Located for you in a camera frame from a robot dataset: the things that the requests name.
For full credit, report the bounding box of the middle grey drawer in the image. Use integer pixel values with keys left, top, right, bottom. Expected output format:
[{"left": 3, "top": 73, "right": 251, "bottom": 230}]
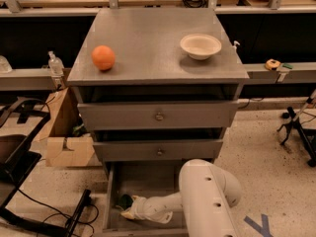
[{"left": 94, "top": 139, "right": 223, "bottom": 162}]

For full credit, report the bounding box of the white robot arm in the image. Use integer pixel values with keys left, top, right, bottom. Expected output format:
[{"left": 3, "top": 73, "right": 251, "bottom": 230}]
[{"left": 120, "top": 159, "right": 241, "bottom": 237}]

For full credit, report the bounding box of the orange ball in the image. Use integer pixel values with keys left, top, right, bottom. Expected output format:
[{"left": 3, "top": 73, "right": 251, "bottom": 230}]
[{"left": 91, "top": 45, "right": 116, "bottom": 71}]

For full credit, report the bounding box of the black tripod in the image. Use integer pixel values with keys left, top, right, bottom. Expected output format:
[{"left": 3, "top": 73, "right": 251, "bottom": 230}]
[{"left": 277, "top": 90, "right": 316, "bottom": 167}]

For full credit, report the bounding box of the grey drawer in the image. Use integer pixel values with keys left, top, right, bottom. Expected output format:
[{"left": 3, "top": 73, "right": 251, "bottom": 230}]
[
  {"left": 94, "top": 161, "right": 189, "bottom": 237},
  {"left": 94, "top": 139, "right": 223, "bottom": 162},
  {"left": 78, "top": 101, "right": 238, "bottom": 130}
]

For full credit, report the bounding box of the cardboard box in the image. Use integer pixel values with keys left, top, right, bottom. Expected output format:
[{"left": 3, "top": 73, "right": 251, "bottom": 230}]
[{"left": 35, "top": 88, "right": 100, "bottom": 167}]

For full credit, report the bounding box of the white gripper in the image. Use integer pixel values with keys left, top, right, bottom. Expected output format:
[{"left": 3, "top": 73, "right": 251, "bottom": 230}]
[{"left": 120, "top": 196, "right": 173, "bottom": 224}]

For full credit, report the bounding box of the white bowl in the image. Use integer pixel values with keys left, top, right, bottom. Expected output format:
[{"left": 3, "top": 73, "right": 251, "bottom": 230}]
[{"left": 180, "top": 34, "right": 222, "bottom": 60}]

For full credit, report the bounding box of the top grey drawer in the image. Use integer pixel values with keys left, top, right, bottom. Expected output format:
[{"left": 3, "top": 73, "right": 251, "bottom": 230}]
[{"left": 78, "top": 101, "right": 238, "bottom": 130}]

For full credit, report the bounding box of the grey drawer cabinet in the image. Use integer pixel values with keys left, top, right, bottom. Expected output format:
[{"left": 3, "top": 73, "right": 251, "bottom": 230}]
[{"left": 66, "top": 7, "right": 250, "bottom": 237}]

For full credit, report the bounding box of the black floor cable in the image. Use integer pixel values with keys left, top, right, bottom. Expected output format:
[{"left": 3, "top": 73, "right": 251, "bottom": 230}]
[{"left": 17, "top": 189, "right": 100, "bottom": 237}]

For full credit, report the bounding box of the green yellow sponge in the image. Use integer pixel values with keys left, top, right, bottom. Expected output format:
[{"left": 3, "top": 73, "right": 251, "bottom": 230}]
[{"left": 117, "top": 194, "right": 133, "bottom": 211}]

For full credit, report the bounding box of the clear plastic bottle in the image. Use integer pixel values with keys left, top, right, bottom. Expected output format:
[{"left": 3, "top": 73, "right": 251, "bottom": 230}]
[{"left": 48, "top": 51, "right": 64, "bottom": 76}]

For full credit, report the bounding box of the bottom grey drawer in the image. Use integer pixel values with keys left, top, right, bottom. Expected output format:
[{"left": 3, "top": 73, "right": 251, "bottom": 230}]
[{"left": 94, "top": 161, "right": 189, "bottom": 237}]

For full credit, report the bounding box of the black metal stand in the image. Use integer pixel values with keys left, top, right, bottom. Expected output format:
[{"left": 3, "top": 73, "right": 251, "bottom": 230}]
[{"left": 0, "top": 97, "right": 91, "bottom": 237}]

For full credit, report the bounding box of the small white spray bottle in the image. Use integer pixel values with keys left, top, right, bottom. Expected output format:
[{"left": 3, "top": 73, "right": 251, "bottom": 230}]
[{"left": 232, "top": 40, "right": 240, "bottom": 53}]

